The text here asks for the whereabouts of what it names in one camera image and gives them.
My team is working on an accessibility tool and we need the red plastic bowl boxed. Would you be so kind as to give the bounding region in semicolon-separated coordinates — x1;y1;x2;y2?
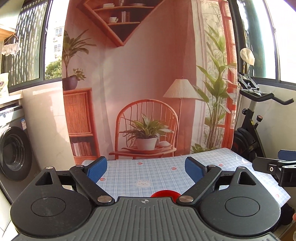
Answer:
151;190;181;200

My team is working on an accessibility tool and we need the black exercise bike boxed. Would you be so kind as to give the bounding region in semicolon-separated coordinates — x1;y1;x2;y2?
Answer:
231;48;294;162

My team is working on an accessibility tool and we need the blue plaid tablecloth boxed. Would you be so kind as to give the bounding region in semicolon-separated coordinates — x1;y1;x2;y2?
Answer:
96;148;290;206

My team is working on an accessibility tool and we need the front-load washing machine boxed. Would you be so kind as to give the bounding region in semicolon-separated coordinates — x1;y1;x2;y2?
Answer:
0;101;41;204

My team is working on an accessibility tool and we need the printed room backdrop cloth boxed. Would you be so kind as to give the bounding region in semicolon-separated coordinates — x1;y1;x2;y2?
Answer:
62;1;237;164

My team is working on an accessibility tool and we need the white bag on washer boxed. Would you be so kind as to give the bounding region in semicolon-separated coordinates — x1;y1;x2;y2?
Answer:
0;73;9;97

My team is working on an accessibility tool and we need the hanging white cloth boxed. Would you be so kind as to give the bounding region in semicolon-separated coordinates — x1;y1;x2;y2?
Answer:
1;42;21;56

